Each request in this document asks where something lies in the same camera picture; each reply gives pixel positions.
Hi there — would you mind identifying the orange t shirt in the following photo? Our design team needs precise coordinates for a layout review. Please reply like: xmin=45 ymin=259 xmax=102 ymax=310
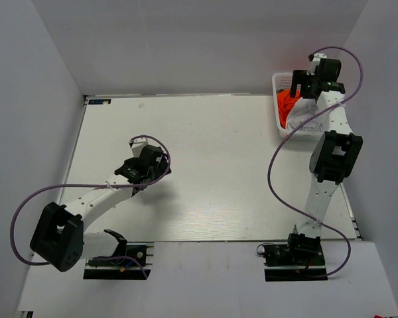
xmin=277 ymin=89 xmax=300 ymax=129

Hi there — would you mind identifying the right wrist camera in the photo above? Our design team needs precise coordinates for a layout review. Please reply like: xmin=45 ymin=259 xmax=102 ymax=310
xmin=306 ymin=53 xmax=327 ymax=76

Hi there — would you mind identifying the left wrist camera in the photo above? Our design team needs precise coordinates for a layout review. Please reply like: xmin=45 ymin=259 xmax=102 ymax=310
xmin=129 ymin=137 xmax=149 ymax=158

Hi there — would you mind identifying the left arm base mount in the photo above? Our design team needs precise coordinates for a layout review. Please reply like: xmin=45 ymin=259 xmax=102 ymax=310
xmin=83 ymin=242 xmax=155 ymax=281

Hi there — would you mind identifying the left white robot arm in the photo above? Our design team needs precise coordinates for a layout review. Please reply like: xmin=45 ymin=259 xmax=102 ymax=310
xmin=30 ymin=142 xmax=170 ymax=272

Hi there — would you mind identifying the white plastic basket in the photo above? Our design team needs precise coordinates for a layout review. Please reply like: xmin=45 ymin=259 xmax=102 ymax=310
xmin=272 ymin=72 xmax=325 ymax=141

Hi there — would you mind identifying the white t shirt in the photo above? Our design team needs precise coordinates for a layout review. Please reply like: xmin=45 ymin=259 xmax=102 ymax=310
xmin=285 ymin=97 xmax=324 ymax=133

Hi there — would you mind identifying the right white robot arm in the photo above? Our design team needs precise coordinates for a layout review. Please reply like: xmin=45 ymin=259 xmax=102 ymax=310
xmin=286 ymin=53 xmax=363 ymax=264

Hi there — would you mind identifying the blue black table label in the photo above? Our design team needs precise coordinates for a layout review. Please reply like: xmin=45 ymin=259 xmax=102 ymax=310
xmin=88 ymin=99 xmax=111 ymax=105

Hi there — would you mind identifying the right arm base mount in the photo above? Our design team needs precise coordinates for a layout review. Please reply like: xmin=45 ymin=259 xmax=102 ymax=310
xmin=256 ymin=242 xmax=328 ymax=282

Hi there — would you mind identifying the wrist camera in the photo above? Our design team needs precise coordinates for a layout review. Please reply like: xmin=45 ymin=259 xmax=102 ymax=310
xmin=306 ymin=53 xmax=327 ymax=76
xmin=129 ymin=137 xmax=149 ymax=158

